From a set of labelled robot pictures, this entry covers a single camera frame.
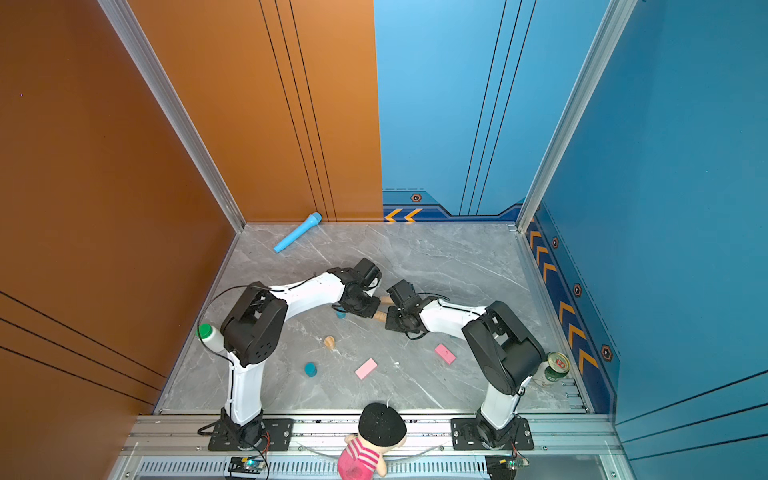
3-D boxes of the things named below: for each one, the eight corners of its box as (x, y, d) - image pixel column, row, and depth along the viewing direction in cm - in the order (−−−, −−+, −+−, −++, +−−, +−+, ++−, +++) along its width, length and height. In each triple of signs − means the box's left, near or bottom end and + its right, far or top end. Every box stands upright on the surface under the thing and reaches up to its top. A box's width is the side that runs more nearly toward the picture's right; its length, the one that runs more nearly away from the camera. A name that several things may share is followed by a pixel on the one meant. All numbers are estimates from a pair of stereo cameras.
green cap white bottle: (210, 352, 89) (192, 338, 81) (216, 338, 92) (199, 323, 84) (227, 352, 89) (210, 338, 81) (232, 338, 92) (217, 323, 84)
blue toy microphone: (274, 251, 114) (271, 245, 112) (317, 217, 127) (315, 210, 124) (281, 256, 113) (278, 250, 110) (323, 220, 125) (322, 214, 122)
